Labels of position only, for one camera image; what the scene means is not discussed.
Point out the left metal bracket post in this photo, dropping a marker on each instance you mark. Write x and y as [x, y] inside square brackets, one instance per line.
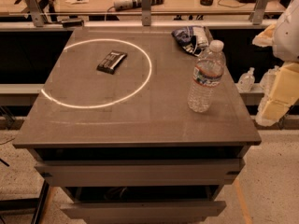
[36, 13]

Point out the middle metal bracket post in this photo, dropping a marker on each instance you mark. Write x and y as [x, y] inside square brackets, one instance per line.
[146, 12]

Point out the metal bracket post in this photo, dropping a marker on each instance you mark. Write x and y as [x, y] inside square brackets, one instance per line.
[36, 13]
[146, 12]
[256, 16]

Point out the clear plastic water bottle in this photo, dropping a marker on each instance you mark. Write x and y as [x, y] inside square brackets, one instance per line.
[206, 76]

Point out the right metal bracket post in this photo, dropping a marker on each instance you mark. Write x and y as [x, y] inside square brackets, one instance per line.
[256, 16]

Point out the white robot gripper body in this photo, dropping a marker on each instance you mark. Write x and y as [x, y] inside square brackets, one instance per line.
[289, 37]

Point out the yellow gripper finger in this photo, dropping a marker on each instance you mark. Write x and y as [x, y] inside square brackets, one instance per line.
[283, 94]
[265, 38]

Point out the black rxbar chocolate bar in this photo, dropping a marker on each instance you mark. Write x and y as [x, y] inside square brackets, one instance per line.
[110, 63]

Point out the grey drawer cabinet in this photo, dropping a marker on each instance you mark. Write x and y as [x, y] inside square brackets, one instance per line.
[125, 147]

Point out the blue white chip bag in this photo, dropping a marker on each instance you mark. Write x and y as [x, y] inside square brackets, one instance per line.
[192, 39]

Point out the white power strip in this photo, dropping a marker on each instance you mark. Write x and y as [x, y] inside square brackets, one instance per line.
[130, 4]

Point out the clear sanitizer bottle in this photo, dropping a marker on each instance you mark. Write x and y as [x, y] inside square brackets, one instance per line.
[246, 81]
[267, 78]

